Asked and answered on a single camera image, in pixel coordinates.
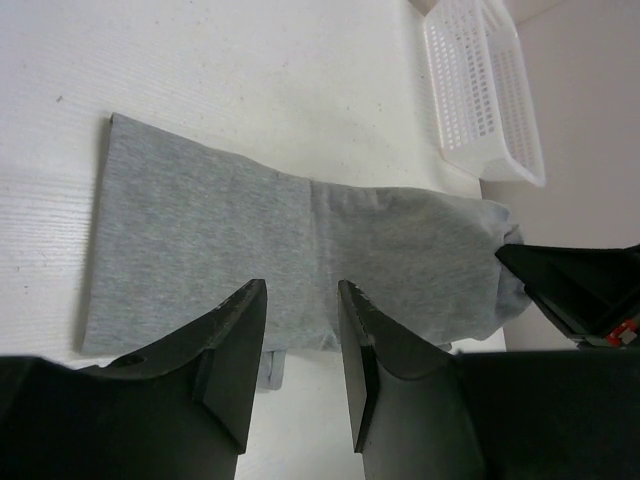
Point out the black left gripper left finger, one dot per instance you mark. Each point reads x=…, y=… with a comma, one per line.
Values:
x=179, y=408

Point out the grey tank top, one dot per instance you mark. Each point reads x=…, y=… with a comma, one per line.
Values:
x=181, y=226

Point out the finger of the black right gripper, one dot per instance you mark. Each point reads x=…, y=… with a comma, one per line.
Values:
x=590, y=295

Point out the white plastic basket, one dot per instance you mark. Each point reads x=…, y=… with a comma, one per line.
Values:
x=483, y=104

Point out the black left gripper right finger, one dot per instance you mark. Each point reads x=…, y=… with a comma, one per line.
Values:
x=418, y=412

